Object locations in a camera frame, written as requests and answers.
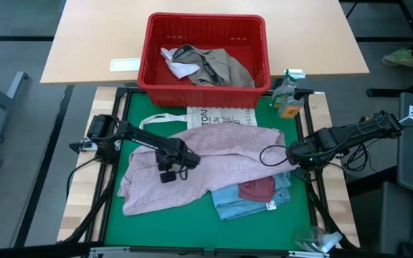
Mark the black desk foot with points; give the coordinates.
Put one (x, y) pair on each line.
(389, 92)

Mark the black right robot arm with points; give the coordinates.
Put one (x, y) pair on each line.
(357, 134)

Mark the black table frame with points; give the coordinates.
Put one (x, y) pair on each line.
(122, 90)

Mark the black frame strut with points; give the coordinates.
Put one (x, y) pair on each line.
(326, 218)
(91, 215)

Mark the white printed tote bag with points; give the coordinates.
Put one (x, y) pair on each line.
(221, 116)

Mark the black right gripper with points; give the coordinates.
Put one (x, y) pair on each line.
(301, 152)

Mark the light wooden desk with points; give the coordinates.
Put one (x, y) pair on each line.
(95, 36)

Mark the pink garment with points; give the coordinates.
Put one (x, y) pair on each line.
(210, 157)

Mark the red plastic laundry bin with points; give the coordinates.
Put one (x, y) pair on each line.
(206, 28)

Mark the green table mat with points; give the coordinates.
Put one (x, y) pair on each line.
(192, 229)

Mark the green shoe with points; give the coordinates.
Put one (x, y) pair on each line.
(400, 57)

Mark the white garment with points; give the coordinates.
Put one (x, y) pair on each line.
(179, 66)

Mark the maroon shirt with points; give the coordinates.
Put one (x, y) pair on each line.
(258, 190)

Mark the white paper label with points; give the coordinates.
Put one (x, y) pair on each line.
(124, 65)

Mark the light blue jeans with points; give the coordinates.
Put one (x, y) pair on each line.
(235, 208)

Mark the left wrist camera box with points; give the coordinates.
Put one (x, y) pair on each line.
(167, 177)

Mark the clear spray bottle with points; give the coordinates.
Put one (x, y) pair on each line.
(317, 242)

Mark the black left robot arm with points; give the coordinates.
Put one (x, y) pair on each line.
(135, 138)

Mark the orange-label pump bottle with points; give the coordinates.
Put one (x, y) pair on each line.
(290, 111)

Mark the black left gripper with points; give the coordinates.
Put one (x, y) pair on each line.
(178, 154)

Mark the khaki trousers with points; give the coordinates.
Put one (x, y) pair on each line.
(228, 68)

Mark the grey metal desk leg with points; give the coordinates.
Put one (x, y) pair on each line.
(5, 104)

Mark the green-label spray bottle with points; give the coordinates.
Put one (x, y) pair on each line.
(282, 96)

